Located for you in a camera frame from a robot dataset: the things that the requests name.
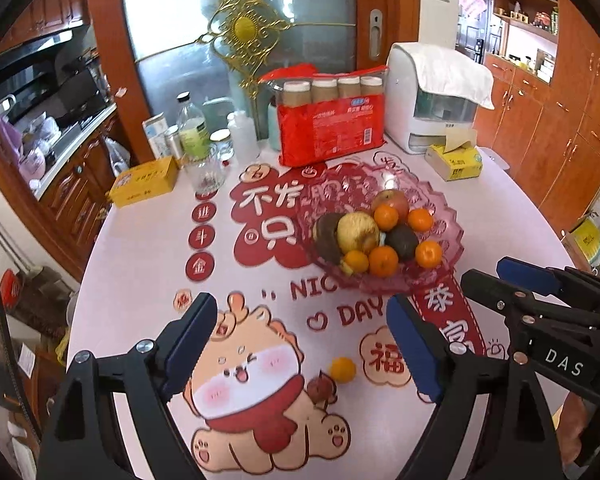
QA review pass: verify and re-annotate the small glass jar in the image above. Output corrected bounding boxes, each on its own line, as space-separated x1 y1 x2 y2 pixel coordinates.
210 129 233 163

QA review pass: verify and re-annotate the pile of plastic bags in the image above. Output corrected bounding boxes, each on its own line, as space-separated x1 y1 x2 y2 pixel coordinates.
0 105 63 196

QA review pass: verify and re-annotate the yellow tissue box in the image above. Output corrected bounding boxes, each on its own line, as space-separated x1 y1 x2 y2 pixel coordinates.
424 127 483 182

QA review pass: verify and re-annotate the light blue carton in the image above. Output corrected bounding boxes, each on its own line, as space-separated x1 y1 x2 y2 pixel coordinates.
141 113 173 158

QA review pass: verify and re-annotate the gold door ornament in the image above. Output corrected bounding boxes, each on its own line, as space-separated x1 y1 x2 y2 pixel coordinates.
196 0 293 101

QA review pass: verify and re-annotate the brown upper kitchen cabinet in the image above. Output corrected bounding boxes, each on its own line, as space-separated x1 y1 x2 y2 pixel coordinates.
0 0 88 56

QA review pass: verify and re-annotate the white plastic bottle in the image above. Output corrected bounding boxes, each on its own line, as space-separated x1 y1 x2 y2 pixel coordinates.
226 110 261 165

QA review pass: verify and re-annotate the red packaged bottle pack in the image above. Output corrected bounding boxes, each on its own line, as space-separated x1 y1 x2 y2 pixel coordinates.
258 63 388 168

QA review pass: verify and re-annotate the person's right forearm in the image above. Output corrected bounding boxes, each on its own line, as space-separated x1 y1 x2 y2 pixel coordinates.
562 390 597 433

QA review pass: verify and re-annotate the dark avocado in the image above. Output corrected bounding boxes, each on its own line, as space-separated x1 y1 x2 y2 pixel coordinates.
384 224 420 262

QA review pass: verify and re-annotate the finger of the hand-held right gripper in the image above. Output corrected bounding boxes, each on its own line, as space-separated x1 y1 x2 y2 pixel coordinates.
460 269 532 335
497 256 581 301

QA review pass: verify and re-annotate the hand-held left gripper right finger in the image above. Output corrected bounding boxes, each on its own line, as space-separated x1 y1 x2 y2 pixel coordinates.
386 294 566 480

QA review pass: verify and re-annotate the metal can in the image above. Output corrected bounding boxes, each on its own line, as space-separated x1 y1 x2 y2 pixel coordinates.
164 125 187 168

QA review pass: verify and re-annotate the dark entrance door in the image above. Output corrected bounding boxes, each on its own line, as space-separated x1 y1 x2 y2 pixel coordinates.
455 0 496 66

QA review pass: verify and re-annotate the white countertop appliance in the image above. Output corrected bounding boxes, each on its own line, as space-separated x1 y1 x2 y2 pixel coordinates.
384 42 481 155

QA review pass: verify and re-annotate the yellow flat box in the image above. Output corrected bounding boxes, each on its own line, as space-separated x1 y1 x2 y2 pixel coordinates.
109 156 179 208

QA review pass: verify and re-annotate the pink glass fruit plate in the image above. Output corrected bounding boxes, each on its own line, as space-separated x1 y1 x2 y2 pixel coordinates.
296 169 466 296

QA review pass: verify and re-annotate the silver door handle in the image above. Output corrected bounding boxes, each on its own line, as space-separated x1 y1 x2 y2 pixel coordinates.
367 8 385 61

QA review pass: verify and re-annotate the black cable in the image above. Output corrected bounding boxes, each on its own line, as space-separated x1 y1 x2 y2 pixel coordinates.
0 250 46 441

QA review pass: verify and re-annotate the clear bottle yellow label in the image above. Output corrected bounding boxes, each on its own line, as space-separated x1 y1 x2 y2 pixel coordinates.
176 91 211 163

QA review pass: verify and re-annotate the green yellow bag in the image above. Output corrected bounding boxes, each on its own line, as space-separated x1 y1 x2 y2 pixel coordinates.
565 215 600 281

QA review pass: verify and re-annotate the red apple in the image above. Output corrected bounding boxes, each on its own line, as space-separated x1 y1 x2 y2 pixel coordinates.
371 189 410 221

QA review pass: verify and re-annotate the white towel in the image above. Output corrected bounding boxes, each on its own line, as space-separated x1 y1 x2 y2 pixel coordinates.
410 42 496 110

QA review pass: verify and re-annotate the teal cup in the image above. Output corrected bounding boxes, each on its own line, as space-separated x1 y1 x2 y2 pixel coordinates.
266 97 283 152

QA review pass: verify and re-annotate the black range hood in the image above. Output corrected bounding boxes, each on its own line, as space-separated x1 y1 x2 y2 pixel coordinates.
0 27 88 111

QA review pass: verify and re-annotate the yellow pear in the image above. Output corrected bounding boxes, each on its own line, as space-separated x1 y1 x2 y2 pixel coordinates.
336 211 381 255

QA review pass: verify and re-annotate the brown wooden kitchen cabinet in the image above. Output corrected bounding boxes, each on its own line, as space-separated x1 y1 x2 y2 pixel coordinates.
0 105 136 281

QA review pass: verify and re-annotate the dark brown banana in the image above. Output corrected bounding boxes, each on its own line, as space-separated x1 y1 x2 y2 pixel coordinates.
312 212 343 266

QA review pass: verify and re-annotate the brown wooden wall cabinet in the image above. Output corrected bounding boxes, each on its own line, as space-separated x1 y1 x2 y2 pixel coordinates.
472 5 600 241

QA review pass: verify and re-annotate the frosted glass door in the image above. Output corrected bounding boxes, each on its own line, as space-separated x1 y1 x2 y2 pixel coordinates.
85 0 421 146

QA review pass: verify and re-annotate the clear drinking glass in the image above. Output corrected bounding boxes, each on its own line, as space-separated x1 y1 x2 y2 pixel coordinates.
185 152 229 193

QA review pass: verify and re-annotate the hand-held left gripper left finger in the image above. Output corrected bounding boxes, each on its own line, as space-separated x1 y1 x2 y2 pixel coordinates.
39 292 218 480

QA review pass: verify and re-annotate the wooden display shelf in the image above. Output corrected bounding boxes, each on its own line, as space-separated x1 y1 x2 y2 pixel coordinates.
492 0 561 86

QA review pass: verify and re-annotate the clear plastic bag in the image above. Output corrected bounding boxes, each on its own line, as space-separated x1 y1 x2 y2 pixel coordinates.
102 135 131 176

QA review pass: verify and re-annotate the orange mandarin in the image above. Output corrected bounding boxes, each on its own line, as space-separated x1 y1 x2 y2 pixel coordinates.
407 208 434 233
342 250 370 275
329 356 357 384
374 205 400 231
368 246 399 277
415 240 443 269

